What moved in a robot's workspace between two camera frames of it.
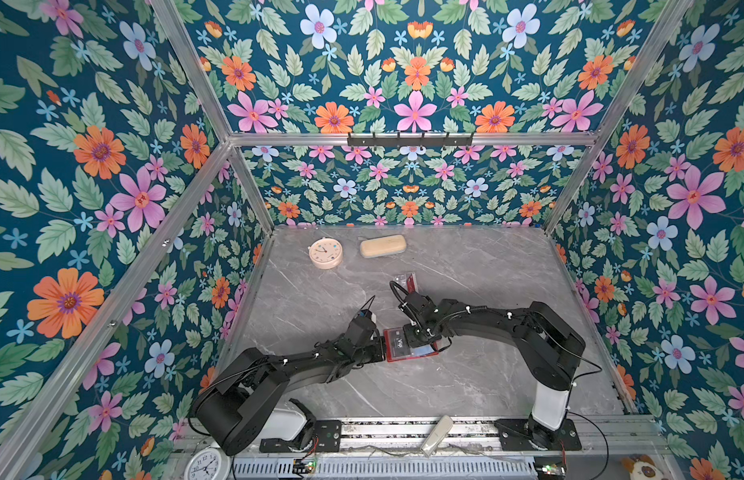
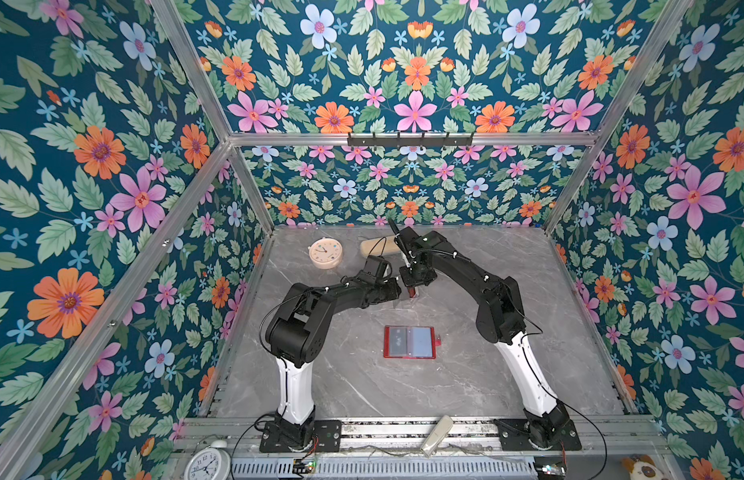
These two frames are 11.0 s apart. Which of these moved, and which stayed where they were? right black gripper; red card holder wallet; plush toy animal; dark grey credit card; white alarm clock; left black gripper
Moved: right black gripper; left black gripper
Stayed: red card holder wallet; dark grey credit card; white alarm clock; plush toy animal
